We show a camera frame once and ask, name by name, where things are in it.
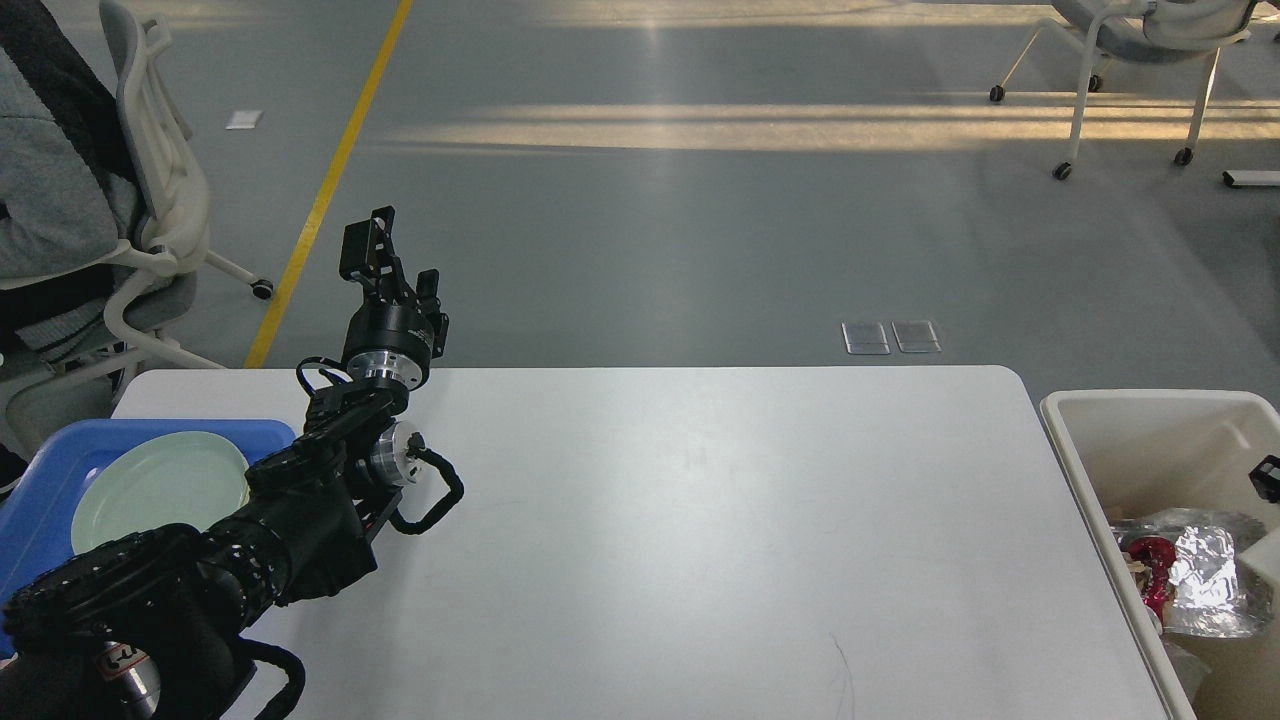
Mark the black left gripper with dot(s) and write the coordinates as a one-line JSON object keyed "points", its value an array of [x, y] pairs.
{"points": [[386, 338]]}

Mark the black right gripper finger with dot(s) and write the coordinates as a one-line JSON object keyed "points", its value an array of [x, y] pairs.
{"points": [[1265, 479]]}

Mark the foil bag with brown paper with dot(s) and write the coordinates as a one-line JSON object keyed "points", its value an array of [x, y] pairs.
{"points": [[1216, 597]]}

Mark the red crushed wrapper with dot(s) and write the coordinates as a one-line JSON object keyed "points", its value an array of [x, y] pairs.
{"points": [[1150, 561]]}

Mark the pale green plate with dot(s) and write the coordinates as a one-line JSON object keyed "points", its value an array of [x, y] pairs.
{"points": [[191, 477]]}

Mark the white paper cup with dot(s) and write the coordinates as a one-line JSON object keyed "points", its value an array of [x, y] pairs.
{"points": [[1263, 558]]}

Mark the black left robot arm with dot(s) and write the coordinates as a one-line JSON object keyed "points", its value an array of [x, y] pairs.
{"points": [[151, 625]]}

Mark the white plastic bin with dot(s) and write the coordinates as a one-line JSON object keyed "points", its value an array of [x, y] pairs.
{"points": [[1130, 452]]}

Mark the grey white office chair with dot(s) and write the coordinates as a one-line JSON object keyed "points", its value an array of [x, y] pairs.
{"points": [[159, 262]]}

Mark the white bar on floor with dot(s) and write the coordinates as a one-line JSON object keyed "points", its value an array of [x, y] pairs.
{"points": [[1239, 179]]}

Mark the seated person in grey cardigan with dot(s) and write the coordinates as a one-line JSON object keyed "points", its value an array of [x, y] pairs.
{"points": [[68, 187]]}

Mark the clear floor plate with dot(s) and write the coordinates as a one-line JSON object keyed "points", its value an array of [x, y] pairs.
{"points": [[917, 337], [866, 338]]}

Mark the blue plastic tray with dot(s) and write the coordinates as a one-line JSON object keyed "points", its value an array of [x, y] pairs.
{"points": [[36, 521]]}

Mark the white rolling chair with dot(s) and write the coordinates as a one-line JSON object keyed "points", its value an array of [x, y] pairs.
{"points": [[1140, 33]]}

